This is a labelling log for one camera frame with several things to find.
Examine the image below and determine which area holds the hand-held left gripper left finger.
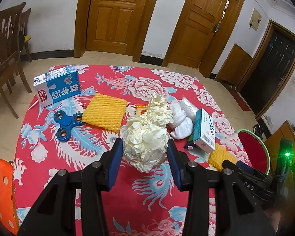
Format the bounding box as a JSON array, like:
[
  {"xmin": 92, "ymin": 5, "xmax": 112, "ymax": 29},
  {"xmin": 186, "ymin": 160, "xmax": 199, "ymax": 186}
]
[{"xmin": 17, "ymin": 138, "xmax": 124, "ymax": 236}]

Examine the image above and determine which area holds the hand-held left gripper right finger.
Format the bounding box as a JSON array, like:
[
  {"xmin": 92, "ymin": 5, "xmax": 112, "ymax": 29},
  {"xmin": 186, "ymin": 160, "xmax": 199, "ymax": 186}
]
[{"xmin": 166, "ymin": 139, "xmax": 276, "ymax": 236}]

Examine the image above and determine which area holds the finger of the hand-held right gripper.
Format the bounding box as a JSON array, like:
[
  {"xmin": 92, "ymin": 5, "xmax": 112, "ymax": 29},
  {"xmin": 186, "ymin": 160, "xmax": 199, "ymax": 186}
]
[
  {"xmin": 222, "ymin": 159, "xmax": 269, "ymax": 202},
  {"xmin": 235, "ymin": 161, "xmax": 274, "ymax": 185}
]

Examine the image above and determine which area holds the red basin with green rim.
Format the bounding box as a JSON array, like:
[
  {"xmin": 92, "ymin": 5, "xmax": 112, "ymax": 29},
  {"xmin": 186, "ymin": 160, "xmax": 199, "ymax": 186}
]
[{"xmin": 237, "ymin": 128, "xmax": 271, "ymax": 175}]

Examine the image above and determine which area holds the large paper ball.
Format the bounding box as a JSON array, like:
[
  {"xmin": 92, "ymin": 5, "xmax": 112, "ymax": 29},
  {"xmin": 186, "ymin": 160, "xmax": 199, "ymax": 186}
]
[{"xmin": 122, "ymin": 115, "xmax": 170, "ymax": 174}]

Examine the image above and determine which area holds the small yellow foam net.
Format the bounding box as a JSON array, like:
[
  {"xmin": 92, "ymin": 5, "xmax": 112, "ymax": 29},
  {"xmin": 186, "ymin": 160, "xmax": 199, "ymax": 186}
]
[{"xmin": 208, "ymin": 143, "xmax": 237, "ymax": 173}]

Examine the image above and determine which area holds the white knotted cloth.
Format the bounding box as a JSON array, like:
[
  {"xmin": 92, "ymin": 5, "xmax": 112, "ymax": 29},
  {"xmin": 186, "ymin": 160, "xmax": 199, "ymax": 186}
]
[{"xmin": 165, "ymin": 102, "xmax": 195, "ymax": 140}]

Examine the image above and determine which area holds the red floral tablecloth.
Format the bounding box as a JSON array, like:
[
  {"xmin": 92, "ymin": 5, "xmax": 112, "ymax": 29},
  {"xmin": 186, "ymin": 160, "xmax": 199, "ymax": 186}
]
[{"xmin": 13, "ymin": 64, "xmax": 253, "ymax": 236}]

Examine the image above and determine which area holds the black shoe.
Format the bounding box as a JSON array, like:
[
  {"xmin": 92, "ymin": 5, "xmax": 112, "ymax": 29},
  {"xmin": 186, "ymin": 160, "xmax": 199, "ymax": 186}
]
[{"xmin": 252, "ymin": 124, "xmax": 264, "ymax": 139}]

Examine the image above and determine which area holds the long wooden cabinet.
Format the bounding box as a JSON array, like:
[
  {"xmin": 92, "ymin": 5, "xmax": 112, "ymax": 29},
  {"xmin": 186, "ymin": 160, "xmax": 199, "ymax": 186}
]
[{"xmin": 264, "ymin": 119, "xmax": 295, "ymax": 160}]

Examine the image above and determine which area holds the white and teal small box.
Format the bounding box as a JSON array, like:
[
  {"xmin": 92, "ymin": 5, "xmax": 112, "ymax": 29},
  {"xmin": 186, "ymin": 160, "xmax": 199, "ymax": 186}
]
[{"xmin": 193, "ymin": 108, "xmax": 216, "ymax": 153}]

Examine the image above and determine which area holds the large yellow foam net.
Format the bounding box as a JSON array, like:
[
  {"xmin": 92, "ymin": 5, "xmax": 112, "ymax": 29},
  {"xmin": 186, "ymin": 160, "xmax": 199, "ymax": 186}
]
[{"xmin": 82, "ymin": 93, "xmax": 128, "ymax": 133}]

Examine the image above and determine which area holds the orange snack packet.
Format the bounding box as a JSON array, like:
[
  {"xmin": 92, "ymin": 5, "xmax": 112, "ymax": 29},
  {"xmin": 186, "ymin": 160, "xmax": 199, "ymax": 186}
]
[{"xmin": 135, "ymin": 104, "xmax": 149, "ymax": 116}]

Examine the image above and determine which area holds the small crumpled paper ball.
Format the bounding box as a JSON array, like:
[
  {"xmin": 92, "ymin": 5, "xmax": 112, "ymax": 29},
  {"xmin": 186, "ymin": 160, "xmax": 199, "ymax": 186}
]
[{"xmin": 147, "ymin": 92, "xmax": 174, "ymax": 126}]

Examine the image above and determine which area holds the blue fidget spinner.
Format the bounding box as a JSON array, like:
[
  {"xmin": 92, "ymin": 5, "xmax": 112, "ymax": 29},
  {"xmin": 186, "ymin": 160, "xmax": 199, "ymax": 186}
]
[{"xmin": 53, "ymin": 111, "xmax": 84, "ymax": 142}]

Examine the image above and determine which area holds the white plastic bag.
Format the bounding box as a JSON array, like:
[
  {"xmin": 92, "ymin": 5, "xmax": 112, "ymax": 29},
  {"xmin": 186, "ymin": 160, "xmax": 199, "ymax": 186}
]
[{"xmin": 179, "ymin": 97, "xmax": 200, "ymax": 121}]

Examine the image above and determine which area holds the red doormat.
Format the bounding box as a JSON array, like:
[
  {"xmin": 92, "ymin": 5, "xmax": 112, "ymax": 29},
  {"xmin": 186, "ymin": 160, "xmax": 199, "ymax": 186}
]
[{"xmin": 231, "ymin": 90, "xmax": 252, "ymax": 112}]

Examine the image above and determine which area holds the blue and white milk carton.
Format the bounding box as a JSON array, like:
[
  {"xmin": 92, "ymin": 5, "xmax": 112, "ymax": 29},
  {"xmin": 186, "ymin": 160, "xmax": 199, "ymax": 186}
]
[{"xmin": 33, "ymin": 65, "xmax": 81, "ymax": 109}]

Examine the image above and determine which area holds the black door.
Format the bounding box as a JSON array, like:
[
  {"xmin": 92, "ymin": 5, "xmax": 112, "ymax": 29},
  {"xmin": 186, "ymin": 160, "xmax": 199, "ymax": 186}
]
[{"xmin": 236, "ymin": 20, "xmax": 295, "ymax": 120}]

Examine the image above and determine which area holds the wooden shoe cabinet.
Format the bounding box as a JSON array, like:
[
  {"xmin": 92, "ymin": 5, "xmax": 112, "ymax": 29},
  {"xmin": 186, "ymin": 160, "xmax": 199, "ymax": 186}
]
[{"xmin": 215, "ymin": 43, "xmax": 253, "ymax": 85}]

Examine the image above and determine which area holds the orange plastic stool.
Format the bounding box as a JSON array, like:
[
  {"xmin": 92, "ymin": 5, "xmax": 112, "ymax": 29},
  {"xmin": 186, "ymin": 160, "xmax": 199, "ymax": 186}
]
[{"xmin": 0, "ymin": 159, "xmax": 20, "ymax": 235}]

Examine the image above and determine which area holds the wooden panel door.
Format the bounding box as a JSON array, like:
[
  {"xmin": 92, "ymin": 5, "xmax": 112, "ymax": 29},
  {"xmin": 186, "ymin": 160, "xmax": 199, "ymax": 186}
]
[{"xmin": 75, "ymin": 0, "xmax": 164, "ymax": 63}]

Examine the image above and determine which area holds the wooden door with lock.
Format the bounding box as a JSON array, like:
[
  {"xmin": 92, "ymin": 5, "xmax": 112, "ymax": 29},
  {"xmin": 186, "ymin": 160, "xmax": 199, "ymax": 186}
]
[{"xmin": 162, "ymin": 0, "xmax": 247, "ymax": 78}]

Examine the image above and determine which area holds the wooden chair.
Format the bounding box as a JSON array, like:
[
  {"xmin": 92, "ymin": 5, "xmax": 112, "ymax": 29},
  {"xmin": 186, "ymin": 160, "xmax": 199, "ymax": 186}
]
[
  {"xmin": 17, "ymin": 8, "xmax": 33, "ymax": 63},
  {"xmin": 0, "ymin": 2, "xmax": 33, "ymax": 119}
]

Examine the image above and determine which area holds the green toy keychain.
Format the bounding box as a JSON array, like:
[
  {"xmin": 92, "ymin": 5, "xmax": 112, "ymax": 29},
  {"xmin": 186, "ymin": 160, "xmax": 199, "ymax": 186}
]
[{"xmin": 183, "ymin": 134, "xmax": 199, "ymax": 151}]

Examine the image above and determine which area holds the wall electrical panel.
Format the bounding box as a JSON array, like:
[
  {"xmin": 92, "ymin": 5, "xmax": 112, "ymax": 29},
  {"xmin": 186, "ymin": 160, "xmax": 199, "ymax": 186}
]
[{"xmin": 249, "ymin": 8, "xmax": 263, "ymax": 32}]

